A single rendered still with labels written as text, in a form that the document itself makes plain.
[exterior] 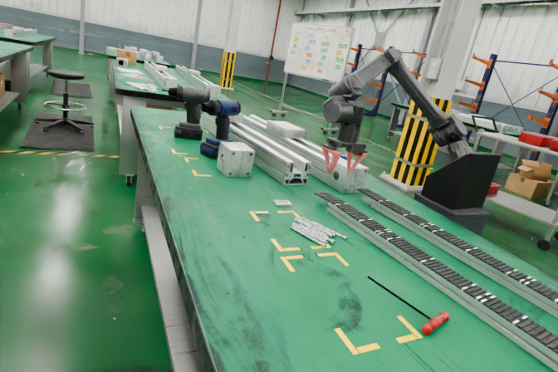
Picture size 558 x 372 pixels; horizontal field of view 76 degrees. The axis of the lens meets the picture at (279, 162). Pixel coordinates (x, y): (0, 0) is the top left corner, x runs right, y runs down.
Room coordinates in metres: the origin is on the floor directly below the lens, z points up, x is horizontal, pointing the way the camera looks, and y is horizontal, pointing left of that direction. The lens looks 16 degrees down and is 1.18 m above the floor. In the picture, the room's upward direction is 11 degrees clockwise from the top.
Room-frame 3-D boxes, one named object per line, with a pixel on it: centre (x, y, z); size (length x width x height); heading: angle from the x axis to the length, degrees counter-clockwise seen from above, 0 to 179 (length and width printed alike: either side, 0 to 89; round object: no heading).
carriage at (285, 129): (1.61, 0.00, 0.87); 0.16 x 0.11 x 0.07; 35
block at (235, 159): (1.19, 0.14, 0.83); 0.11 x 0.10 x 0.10; 122
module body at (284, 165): (1.50, 0.16, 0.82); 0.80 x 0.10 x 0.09; 35
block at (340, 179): (1.25, -0.26, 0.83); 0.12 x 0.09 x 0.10; 125
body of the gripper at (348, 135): (1.02, -0.18, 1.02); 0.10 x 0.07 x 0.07; 124
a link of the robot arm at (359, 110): (1.01, -0.17, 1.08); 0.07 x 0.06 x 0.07; 136
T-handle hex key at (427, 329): (0.60, -0.28, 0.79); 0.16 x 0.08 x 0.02; 44
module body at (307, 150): (1.61, 0.00, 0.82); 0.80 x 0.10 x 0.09; 35
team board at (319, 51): (7.27, -0.32, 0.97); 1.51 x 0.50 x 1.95; 48
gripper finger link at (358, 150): (1.03, -0.20, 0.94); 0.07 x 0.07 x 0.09; 34
